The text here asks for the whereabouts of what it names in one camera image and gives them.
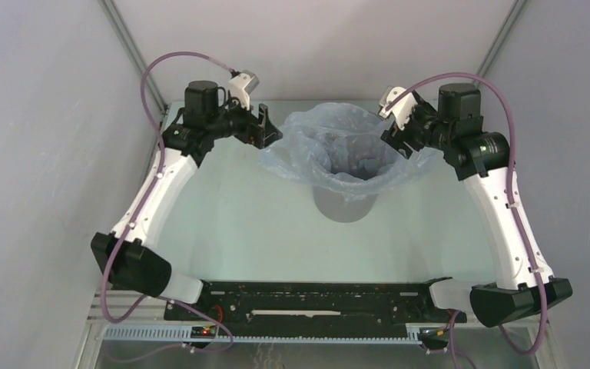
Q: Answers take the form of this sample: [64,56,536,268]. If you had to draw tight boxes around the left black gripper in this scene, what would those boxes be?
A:
[207,91,282,149]

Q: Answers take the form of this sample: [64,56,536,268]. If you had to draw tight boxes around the white cable duct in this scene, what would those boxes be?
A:
[102,324,422,345]

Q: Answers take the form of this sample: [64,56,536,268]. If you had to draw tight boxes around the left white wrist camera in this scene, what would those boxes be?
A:
[228,70,260,111]

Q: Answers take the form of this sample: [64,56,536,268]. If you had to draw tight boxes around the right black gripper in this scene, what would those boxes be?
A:
[380,95,452,160]

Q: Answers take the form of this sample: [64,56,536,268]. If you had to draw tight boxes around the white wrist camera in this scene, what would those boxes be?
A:
[228,70,260,111]
[377,86,419,131]

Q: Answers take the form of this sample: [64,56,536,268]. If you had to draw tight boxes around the blue plastic trash bag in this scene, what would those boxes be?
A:
[260,102,437,202]

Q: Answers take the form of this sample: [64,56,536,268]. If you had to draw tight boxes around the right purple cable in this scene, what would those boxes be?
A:
[382,71,551,369]

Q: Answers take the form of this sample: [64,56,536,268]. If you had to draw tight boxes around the right aluminium frame post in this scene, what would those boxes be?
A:
[476,0,530,78]

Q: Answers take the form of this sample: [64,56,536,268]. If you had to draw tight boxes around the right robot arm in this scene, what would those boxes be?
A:
[379,83,573,327]

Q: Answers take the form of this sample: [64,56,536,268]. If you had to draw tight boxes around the aluminium frame post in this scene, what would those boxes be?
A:
[476,0,530,78]
[97,0,167,112]

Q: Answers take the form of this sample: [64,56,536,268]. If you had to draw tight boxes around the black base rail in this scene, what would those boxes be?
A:
[117,277,499,340]

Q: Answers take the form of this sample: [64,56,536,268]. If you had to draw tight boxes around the left aluminium frame post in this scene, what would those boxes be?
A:
[97,0,167,112]

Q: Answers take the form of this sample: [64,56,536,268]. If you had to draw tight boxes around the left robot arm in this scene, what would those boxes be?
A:
[91,71,283,321]

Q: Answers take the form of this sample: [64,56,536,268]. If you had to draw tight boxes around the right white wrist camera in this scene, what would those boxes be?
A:
[377,86,419,131]

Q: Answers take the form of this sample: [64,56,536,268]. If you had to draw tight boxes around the grey trash bin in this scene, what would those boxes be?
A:
[312,172,378,223]

